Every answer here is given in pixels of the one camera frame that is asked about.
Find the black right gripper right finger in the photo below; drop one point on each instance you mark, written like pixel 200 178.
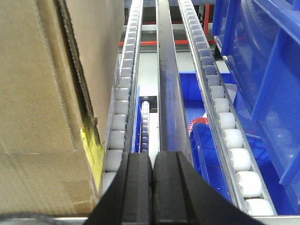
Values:
pixel 182 197

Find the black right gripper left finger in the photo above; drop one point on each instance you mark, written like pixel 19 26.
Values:
pixel 128 200

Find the brown cardboard box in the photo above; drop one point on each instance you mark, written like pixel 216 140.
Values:
pixel 57 69

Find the lower blue plastic bin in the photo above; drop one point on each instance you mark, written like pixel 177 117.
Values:
pixel 204 153

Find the left white roller track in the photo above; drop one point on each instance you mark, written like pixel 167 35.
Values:
pixel 124 96

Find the white roller track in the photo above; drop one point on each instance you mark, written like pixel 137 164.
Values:
pixel 244 180
pixel 145 126
pixel 124 96

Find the right white roller track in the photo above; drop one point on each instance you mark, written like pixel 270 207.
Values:
pixel 244 180

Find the red mesh item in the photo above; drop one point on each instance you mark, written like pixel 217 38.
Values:
pixel 203 120

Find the lower white roller track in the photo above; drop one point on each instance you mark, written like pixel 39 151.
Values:
pixel 145 126

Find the large blue plastic bin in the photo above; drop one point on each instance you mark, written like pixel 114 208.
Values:
pixel 260 43

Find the dark metal divider rail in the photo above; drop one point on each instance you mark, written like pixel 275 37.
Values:
pixel 173 128

